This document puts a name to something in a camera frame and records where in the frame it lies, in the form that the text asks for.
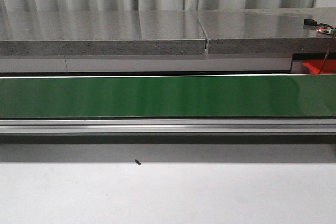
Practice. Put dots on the red plastic tray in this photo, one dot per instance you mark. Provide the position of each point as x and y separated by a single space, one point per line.
316 67

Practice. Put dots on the aluminium conveyor frame rail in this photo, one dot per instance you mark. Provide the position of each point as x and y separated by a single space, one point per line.
170 126

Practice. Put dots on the grey stone slab right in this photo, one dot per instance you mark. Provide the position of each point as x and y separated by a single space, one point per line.
265 30

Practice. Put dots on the green conveyor belt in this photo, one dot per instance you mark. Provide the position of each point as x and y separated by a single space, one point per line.
169 96

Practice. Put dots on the grey stone slab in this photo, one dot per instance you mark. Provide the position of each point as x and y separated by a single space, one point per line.
101 33
265 30

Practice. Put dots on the black connector plug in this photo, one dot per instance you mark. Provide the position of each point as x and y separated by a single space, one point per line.
310 22

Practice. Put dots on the grey stone slab left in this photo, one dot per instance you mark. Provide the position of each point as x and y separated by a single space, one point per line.
101 33

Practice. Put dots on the small green circuit board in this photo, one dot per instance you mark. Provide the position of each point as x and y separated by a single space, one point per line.
326 30

